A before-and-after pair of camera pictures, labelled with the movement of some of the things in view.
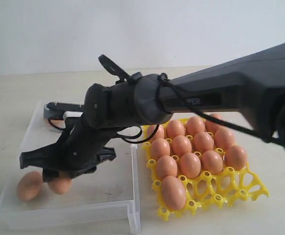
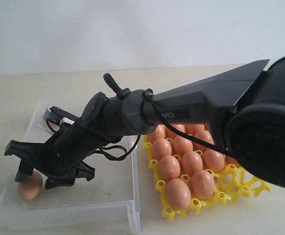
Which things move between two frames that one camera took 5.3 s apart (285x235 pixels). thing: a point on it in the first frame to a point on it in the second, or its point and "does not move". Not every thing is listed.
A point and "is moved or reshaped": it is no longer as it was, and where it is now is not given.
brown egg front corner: [61, 185] is moved or reshaped
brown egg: [174, 192] is moved or reshaped
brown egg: [159, 132] does not move
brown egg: [181, 145] does not move
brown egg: [159, 147] does not move
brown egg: [195, 125] does not move
